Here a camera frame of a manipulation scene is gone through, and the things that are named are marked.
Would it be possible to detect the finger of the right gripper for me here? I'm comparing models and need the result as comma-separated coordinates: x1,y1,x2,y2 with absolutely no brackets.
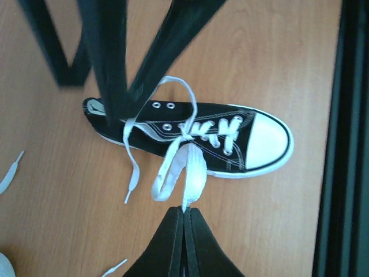
123,1,225,115

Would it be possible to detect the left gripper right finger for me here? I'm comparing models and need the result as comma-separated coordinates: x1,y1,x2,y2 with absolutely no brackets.
184,208,243,277

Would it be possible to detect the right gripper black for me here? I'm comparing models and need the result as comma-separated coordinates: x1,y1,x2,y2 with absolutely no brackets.
18,0,127,123

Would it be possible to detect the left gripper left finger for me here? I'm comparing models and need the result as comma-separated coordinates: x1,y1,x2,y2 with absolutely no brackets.
125,207,184,277

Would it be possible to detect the sneaker white shoelace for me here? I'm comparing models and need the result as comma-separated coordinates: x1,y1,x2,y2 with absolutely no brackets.
123,76,240,209
0,151,25,194

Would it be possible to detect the black white sneaker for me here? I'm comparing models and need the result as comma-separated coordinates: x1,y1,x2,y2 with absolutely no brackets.
0,253,16,277
82,97,295,178

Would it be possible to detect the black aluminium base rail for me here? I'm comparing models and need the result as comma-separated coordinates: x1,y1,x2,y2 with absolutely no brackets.
312,1,368,276

